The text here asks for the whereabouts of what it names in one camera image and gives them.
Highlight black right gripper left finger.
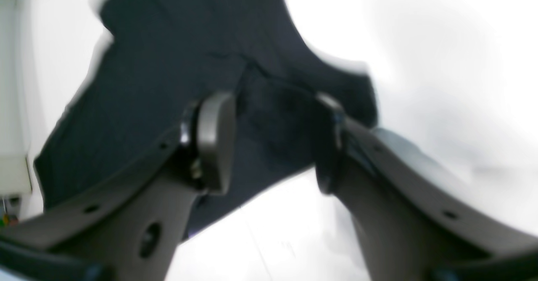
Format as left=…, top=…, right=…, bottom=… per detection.
left=1, top=92, right=236, bottom=281

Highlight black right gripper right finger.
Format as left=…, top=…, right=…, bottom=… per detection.
left=315, top=94, right=537, bottom=281

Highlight black T-shirt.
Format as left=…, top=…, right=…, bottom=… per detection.
left=34, top=0, right=378, bottom=236

